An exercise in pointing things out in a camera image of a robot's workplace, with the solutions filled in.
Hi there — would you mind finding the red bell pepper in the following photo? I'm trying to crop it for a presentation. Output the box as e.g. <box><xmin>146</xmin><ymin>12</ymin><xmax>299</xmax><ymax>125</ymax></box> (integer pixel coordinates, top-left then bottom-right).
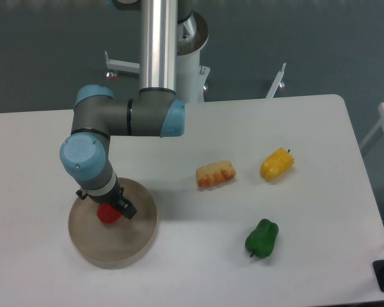
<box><xmin>97</xmin><ymin>203</ymin><xmax>122</xmax><ymax>224</ymax></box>

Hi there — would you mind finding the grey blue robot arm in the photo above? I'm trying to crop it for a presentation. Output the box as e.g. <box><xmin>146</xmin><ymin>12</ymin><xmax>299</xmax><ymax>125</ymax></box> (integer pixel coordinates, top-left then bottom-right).
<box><xmin>60</xmin><ymin>1</ymin><xmax>192</xmax><ymax>219</ymax></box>

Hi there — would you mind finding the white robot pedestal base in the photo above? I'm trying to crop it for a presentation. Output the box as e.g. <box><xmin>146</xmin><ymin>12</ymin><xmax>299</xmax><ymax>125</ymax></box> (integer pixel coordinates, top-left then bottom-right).
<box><xmin>104</xmin><ymin>11</ymin><xmax>286</xmax><ymax>103</ymax></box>

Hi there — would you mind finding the green bell pepper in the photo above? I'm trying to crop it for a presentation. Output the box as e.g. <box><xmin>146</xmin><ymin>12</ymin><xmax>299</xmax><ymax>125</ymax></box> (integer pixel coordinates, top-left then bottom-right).
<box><xmin>244</xmin><ymin>219</ymin><xmax>279</xmax><ymax>259</ymax></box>

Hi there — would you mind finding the orange bread piece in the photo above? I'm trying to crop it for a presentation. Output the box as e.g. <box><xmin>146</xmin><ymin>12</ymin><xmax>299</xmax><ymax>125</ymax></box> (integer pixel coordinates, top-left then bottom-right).
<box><xmin>195</xmin><ymin>160</ymin><xmax>236</xmax><ymax>188</ymax></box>

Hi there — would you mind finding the beige round plate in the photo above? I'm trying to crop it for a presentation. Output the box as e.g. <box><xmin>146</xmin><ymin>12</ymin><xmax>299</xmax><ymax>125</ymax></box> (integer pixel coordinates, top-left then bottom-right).
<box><xmin>68</xmin><ymin>177</ymin><xmax>158</xmax><ymax>269</ymax></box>

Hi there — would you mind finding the yellow bell pepper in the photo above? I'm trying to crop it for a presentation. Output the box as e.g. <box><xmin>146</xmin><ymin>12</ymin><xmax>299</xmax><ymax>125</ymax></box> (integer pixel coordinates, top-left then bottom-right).
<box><xmin>259</xmin><ymin>147</ymin><xmax>294</xmax><ymax>182</ymax></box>

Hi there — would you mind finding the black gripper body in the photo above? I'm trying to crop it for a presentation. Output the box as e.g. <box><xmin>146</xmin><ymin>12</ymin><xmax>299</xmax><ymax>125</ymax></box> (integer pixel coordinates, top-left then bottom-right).
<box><xmin>83</xmin><ymin>184</ymin><xmax>124</xmax><ymax>208</ymax></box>

